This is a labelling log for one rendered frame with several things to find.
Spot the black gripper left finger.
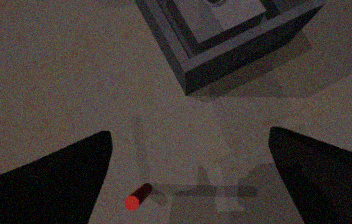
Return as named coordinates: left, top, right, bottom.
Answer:
left=0, top=131, right=113, bottom=224

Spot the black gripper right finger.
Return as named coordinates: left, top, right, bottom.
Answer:
left=268, top=127, right=352, bottom=224

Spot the dark red peg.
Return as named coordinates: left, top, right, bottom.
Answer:
left=124, top=183, right=152, bottom=211

